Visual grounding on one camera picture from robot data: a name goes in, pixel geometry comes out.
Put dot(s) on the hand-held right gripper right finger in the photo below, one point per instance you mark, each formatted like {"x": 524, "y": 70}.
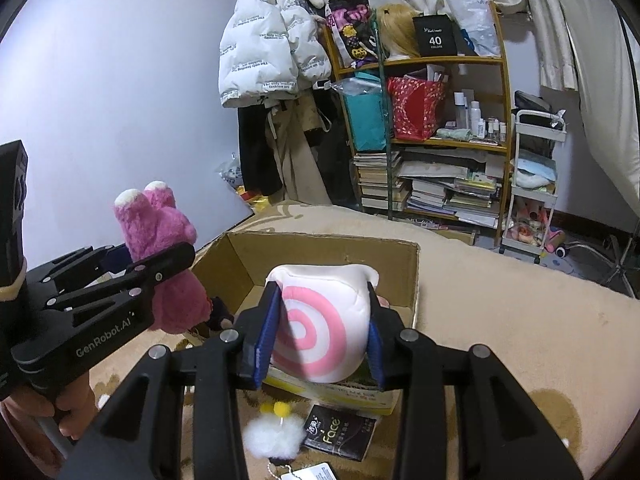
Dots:
{"x": 376, "y": 365}

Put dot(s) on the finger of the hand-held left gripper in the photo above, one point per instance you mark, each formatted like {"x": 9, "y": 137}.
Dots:
{"x": 75, "y": 262}
{"x": 150, "y": 272}

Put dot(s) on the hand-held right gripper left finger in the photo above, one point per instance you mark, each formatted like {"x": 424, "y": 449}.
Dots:
{"x": 265, "y": 340}

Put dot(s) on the pink plush bear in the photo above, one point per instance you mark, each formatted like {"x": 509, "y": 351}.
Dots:
{"x": 165, "y": 225}

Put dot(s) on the white plush with pink spiral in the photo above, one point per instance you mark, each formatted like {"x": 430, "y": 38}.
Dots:
{"x": 315, "y": 330}

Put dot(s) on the cardboard box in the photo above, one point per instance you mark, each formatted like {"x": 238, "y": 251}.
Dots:
{"x": 320, "y": 250}

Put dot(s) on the person's left forearm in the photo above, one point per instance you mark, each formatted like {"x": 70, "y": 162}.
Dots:
{"x": 20, "y": 440}

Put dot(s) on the person's left hand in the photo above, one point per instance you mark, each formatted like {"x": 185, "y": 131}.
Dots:
{"x": 70, "y": 412}

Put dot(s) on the black tissue packet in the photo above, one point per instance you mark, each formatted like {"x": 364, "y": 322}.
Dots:
{"x": 340, "y": 430}

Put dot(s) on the white fluffy pendant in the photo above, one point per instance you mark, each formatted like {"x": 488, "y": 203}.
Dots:
{"x": 272, "y": 437}

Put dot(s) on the white paper tag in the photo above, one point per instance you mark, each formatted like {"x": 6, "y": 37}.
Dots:
{"x": 312, "y": 474}

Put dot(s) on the plastic bag of toys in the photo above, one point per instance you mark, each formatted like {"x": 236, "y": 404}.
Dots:
{"x": 240, "y": 180}

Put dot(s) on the beige printed blanket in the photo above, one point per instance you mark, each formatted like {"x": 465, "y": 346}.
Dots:
{"x": 500, "y": 310}

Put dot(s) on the black hanging coat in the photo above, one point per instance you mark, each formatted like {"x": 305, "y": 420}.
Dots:
{"x": 257, "y": 150}

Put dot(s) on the stack of books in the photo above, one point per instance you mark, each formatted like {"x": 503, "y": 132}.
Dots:
{"x": 375, "y": 180}

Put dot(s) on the beige trench coat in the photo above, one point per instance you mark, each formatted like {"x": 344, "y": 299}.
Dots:
{"x": 295, "y": 150}

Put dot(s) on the pile of books and papers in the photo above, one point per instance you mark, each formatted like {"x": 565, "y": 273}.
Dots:
{"x": 450, "y": 190}

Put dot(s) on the teal paper bag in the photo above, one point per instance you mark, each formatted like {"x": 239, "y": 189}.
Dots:
{"x": 367, "y": 120}

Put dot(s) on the light green cloth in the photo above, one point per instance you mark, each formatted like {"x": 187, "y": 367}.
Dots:
{"x": 452, "y": 134}

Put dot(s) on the blue and white pillow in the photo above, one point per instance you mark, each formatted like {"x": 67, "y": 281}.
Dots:
{"x": 537, "y": 172}

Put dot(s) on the red patterned bag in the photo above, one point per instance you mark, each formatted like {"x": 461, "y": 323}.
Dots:
{"x": 415, "y": 110}

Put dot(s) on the metal stand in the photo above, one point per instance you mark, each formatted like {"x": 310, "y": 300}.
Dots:
{"x": 617, "y": 265}

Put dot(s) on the white puffer jacket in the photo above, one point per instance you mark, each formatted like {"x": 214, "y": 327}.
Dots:
{"x": 260, "y": 35}

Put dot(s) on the group of cosmetic bottles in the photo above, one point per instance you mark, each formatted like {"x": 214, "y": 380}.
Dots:
{"x": 475, "y": 120}

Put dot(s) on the white trolley cart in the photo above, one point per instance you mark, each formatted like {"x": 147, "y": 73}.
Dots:
{"x": 540, "y": 135}

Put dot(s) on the wooden bookshelf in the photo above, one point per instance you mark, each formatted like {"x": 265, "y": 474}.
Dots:
{"x": 440, "y": 60}

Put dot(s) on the black and pink patterned bag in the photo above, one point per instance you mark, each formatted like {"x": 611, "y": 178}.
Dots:
{"x": 350, "y": 25}

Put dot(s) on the black box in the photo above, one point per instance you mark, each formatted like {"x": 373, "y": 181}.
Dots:
{"x": 435, "y": 35}

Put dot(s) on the blonde wig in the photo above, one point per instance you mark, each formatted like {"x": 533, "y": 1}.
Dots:
{"x": 400, "y": 30}

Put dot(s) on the white plastic bag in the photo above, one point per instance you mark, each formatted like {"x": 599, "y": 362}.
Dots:
{"x": 470, "y": 10}

